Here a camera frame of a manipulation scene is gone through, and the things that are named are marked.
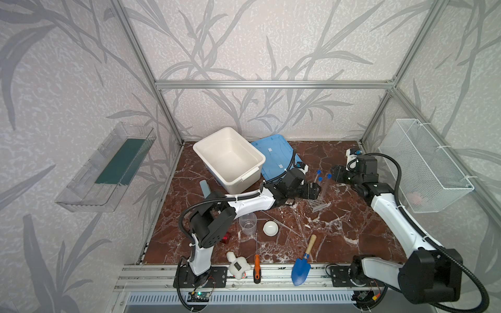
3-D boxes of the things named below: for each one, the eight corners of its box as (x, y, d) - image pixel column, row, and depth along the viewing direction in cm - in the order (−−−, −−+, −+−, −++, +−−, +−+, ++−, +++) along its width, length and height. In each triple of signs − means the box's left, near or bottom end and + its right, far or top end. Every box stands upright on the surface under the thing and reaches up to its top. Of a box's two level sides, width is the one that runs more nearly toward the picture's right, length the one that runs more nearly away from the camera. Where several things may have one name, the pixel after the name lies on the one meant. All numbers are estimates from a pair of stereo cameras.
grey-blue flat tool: (205, 198, 98) (202, 192, 93) (201, 187, 102) (198, 180, 97) (212, 196, 99) (210, 190, 94) (208, 184, 103) (206, 178, 98)
